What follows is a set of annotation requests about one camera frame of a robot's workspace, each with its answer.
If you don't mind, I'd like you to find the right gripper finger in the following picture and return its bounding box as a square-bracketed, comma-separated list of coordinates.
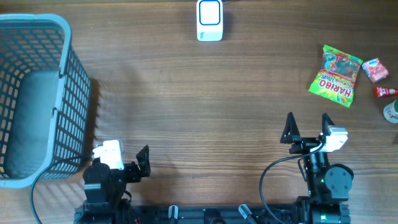
[322, 113, 335, 136]
[280, 112, 301, 144]

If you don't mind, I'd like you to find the green Haribo candy bag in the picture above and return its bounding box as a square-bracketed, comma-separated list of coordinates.
[308, 45, 363, 108]

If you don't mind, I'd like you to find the red Nescafe coffee stick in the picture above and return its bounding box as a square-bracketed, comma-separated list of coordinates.
[374, 86, 398, 98]

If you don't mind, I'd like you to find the green lid jar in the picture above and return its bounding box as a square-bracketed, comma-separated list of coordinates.
[383, 100, 398, 124]

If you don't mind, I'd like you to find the orange Kleenex tissue pack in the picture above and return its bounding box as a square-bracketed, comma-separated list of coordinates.
[362, 58, 389, 83]

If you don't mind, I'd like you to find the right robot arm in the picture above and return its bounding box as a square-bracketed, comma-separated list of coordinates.
[280, 112, 354, 204]

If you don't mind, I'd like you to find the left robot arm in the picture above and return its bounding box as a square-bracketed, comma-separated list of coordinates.
[73, 146, 150, 224]

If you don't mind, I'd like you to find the white barcode scanner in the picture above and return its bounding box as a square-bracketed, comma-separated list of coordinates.
[196, 0, 223, 42]

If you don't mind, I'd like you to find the grey plastic shopping basket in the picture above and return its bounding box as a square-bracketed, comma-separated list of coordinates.
[1, 14, 91, 189]

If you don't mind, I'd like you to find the black right camera cable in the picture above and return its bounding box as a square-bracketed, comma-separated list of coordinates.
[259, 141, 326, 224]

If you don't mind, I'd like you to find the black camera cable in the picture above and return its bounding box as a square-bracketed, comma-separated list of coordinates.
[29, 154, 94, 224]
[259, 141, 326, 224]

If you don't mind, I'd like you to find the black left camera cable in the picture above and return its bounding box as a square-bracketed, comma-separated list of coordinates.
[29, 154, 94, 224]

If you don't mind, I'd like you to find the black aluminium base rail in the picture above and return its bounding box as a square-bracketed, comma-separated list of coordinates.
[73, 203, 351, 224]

